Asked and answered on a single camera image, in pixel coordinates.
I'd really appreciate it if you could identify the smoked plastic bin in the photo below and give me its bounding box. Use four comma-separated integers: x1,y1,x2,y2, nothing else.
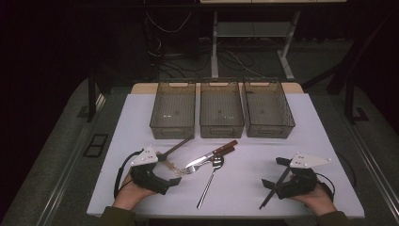
243,79,296,139
149,81,197,140
199,80,245,139

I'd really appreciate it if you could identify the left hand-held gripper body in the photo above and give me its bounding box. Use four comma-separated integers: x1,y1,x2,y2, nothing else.
130,145,173,196

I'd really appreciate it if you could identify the metal floor rail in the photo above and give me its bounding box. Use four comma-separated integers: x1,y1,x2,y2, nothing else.
40,93,106,226
343,119,399,218

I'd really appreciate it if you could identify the person's right hand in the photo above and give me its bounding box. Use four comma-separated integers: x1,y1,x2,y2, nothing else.
290,183,337,217

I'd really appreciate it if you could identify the wooden handle knife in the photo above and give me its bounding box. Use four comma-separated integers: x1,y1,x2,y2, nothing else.
184,139,239,169

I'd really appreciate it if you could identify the person's left hand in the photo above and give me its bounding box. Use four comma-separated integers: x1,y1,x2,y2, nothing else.
112,173,158,211

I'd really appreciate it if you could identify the bundle of black floor cables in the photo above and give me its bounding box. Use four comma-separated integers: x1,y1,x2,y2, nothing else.
158,53,211,79

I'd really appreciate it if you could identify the metal spoon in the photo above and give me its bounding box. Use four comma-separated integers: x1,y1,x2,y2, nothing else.
196,155,225,210

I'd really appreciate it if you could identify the left hand-held gripper cable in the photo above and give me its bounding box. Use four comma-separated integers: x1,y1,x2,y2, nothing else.
113,150,145,200

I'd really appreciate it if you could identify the black stand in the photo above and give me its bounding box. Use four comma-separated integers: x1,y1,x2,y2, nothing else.
87,67,98,123
343,78,371,125

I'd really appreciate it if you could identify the hanging white cable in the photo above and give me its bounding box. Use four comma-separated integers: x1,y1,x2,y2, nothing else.
145,10,193,33

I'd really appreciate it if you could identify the white table cover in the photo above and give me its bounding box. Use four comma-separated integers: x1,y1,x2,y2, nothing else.
86,92,366,219

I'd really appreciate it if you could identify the white floor cable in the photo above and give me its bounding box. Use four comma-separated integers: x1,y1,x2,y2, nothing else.
224,49,263,78

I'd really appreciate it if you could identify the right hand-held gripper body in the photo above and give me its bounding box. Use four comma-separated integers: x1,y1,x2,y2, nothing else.
275,153,333,201

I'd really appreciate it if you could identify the wooden handle fork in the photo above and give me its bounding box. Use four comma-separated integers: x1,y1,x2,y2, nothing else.
179,146,236,176

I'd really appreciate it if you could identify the white metal desk frame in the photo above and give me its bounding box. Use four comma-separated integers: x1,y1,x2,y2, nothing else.
210,10,301,82

